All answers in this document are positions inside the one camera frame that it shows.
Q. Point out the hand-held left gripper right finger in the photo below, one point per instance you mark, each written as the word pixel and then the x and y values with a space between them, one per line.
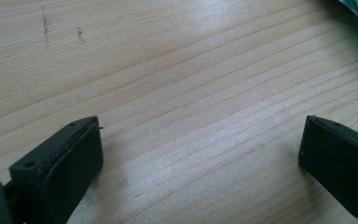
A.
pixel 341 161

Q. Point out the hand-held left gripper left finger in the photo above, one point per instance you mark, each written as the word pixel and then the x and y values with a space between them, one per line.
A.
pixel 59 168

